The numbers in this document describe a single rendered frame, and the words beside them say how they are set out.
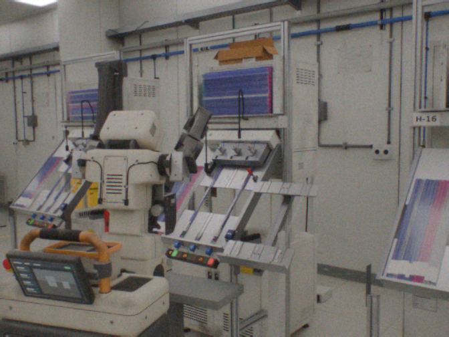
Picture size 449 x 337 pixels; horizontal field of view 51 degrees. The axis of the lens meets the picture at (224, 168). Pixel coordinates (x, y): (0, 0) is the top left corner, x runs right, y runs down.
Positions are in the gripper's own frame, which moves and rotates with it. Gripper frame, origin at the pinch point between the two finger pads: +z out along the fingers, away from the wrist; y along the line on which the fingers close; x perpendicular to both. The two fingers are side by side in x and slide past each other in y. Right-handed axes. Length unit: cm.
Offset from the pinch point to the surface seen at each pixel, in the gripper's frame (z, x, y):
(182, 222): 5.5, -33.4, 22.5
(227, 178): -21, -58, 24
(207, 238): 1.9, -34.9, -1.0
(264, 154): -41, -69, 13
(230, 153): -33, -61, 32
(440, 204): -58, -83, -82
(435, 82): -103, -111, -42
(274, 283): 5, -50, -40
